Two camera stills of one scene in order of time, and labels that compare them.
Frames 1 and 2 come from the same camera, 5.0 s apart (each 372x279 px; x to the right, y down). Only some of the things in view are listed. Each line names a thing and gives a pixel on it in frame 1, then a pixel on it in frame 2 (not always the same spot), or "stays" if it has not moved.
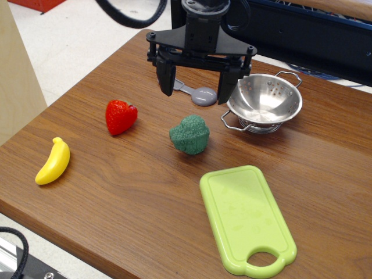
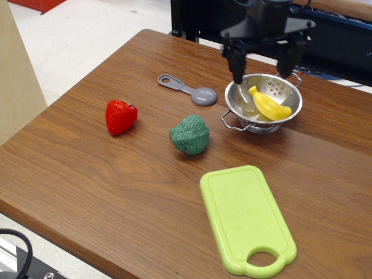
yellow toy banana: [57, 163] → [268, 110]
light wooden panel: [21, 97] stays
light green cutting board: [246, 219] stays
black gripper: [200, 45] → [267, 22]
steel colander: [260, 102] stays
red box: [42, 6] stays
